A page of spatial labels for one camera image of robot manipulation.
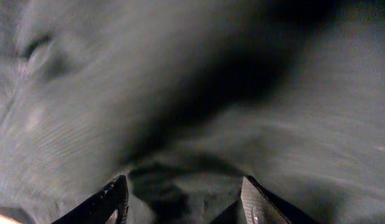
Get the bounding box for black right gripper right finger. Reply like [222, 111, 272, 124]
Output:
[240, 175, 319, 224]

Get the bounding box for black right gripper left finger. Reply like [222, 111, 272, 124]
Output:
[52, 175, 129, 224]

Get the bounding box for black shorts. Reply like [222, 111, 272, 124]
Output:
[0, 1, 385, 223]

